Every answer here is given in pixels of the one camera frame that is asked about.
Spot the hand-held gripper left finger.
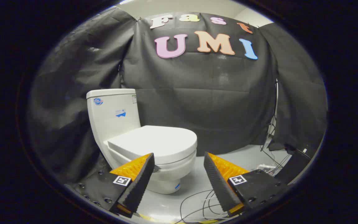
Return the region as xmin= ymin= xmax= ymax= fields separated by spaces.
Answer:
xmin=66 ymin=152 xmax=155 ymax=218

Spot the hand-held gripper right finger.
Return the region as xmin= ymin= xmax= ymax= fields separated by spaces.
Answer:
xmin=203 ymin=152 xmax=291 ymax=217

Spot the white toilet lid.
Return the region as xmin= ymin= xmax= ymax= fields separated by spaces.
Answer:
xmin=107 ymin=125 xmax=198 ymax=165

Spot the white ceramic toilet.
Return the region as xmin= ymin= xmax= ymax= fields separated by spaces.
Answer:
xmin=86 ymin=89 xmax=198 ymax=194

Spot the white toilet tank cover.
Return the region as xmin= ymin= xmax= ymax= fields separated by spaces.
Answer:
xmin=86 ymin=89 xmax=136 ymax=99

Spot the dark box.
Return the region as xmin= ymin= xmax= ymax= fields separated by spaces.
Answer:
xmin=275 ymin=149 xmax=311 ymax=184

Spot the thin metal stand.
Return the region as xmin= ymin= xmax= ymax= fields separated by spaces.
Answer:
xmin=261 ymin=79 xmax=279 ymax=153

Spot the black backdrop cloth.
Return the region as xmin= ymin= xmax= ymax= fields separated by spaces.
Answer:
xmin=27 ymin=6 xmax=328 ymax=187

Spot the tangle of floor cables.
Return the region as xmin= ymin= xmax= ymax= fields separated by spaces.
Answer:
xmin=178 ymin=124 xmax=291 ymax=224

